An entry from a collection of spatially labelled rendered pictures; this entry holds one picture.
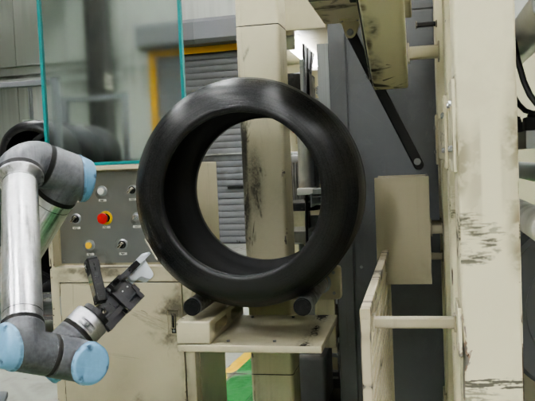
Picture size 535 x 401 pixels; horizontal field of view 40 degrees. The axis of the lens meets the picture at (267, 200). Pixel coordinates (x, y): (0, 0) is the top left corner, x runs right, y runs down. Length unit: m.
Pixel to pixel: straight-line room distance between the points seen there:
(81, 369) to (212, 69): 10.22
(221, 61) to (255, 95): 9.85
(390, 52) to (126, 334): 1.47
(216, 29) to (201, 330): 9.58
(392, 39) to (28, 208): 0.94
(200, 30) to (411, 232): 9.50
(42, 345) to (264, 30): 1.11
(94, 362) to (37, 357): 0.12
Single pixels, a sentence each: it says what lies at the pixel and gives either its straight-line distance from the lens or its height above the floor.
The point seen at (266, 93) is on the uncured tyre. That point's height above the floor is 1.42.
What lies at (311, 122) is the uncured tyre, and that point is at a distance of 1.74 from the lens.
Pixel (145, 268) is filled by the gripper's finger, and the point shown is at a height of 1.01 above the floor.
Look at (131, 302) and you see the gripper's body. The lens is 1.79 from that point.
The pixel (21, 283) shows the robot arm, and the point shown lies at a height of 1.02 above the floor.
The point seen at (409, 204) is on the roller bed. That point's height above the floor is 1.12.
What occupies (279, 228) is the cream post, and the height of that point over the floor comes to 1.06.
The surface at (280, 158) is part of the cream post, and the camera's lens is 2.14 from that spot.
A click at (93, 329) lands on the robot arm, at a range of 1.75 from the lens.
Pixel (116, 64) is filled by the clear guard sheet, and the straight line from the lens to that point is 2.73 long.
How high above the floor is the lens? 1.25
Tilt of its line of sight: 3 degrees down
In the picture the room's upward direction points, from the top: 2 degrees counter-clockwise
